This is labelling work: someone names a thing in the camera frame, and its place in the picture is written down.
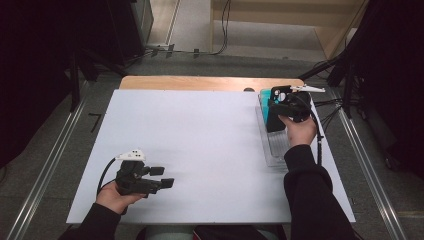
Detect aluminium floor rail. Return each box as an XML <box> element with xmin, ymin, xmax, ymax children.
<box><xmin>334</xmin><ymin>106</ymin><xmax>408</xmax><ymax>240</ymax></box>
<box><xmin>5</xmin><ymin>81</ymin><xmax>91</xmax><ymax>240</ymax></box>

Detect white table board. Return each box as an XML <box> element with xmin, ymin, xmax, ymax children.
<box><xmin>65</xmin><ymin>89</ymin><xmax>356</xmax><ymax>225</ymax></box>

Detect right hand-held gripper cable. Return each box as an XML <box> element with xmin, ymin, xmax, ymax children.
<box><xmin>301</xmin><ymin>94</ymin><xmax>325</xmax><ymax>167</ymax></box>

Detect black metal stand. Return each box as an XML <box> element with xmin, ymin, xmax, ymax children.
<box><xmin>298</xmin><ymin>54</ymin><xmax>356</xmax><ymax>119</ymax></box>

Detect left hand-held gripper cable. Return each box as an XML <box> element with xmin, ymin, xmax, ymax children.
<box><xmin>96</xmin><ymin>157</ymin><xmax>118</xmax><ymax>197</ymax></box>

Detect hand-held gripper cable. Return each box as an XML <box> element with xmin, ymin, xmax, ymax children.
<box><xmin>96</xmin><ymin>157</ymin><xmax>118</xmax><ymax>197</ymax></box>
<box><xmin>301</xmin><ymin>94</ymin><xmax>325</xmax><ymax>167</ymax></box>

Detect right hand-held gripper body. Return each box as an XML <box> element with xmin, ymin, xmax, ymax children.
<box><xmin>279</xmin><ymin>84</ymin><xmax>326</xmax><ymax>124</ymax></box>

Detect person's right hand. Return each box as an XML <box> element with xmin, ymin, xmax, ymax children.
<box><xmin>279</xmin><ymin>114</ymin><xmax>318</xmax><ymax>148</ymax></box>

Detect black hanging cables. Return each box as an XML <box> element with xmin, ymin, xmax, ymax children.
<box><xmin>143</xmin><ymin>0</ymin><xmax>233</xmax><ymax>58</ymax></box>

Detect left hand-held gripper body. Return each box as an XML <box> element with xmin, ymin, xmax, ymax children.
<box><xmin>114</xmin><ymin>148</ymin><xmax>163</xmax><ymax>197</ymax></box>

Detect black curtain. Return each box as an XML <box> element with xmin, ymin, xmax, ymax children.
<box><xmin>343</xmin><ymin>0</ymin><xmax>424</xmax><ymax>179</ymax></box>
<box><xmin>0</xmin><ymin>0</ymin><xmax>148</xmax><ymax>168</ymax></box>

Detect light wooden shelf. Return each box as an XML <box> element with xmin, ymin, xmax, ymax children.
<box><xmin>209</xmin><ymin>0</ymin><xmax>368</xmax><ymax>61</ymax></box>

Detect black floor cables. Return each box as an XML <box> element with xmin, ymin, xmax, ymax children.
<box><xmin>313</xmin><ymin>98</ymin><xmax>345</xmax><ymax>132</ymax></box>

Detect wooden table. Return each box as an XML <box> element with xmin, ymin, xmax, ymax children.
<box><xmin>118</xmin><ymin>75</ymin><xmax>305</xmax><ymax>94</ymax></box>

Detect person's left hand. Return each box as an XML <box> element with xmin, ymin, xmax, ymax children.
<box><xmin>95</xmin><ymin>181</ymin><xmax>146</xmax><ymax>215</ymax></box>

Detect black phone case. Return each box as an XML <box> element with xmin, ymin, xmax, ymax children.
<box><xmin>264</xmin><ymin>85</ymin><xmax>293</xmax><ymax>133</ymax></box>

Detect clear plastic tray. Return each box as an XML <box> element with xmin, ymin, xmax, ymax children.
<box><xmin>254</xmin><ymin>89</ymin><xmax>292</xmax><ymax>168</ymax></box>

